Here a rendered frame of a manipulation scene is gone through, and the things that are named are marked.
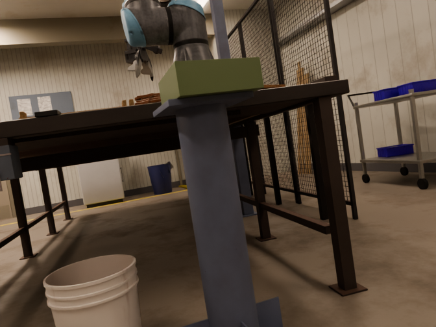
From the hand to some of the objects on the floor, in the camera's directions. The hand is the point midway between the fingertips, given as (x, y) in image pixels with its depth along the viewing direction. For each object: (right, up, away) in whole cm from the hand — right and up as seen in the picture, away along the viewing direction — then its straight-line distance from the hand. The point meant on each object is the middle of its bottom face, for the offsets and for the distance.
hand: (146, 79), depth 170 cm
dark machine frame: (+71, -84, +257) cm, 280 cm away
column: (+40, -104, -43) cm, 120 cm away
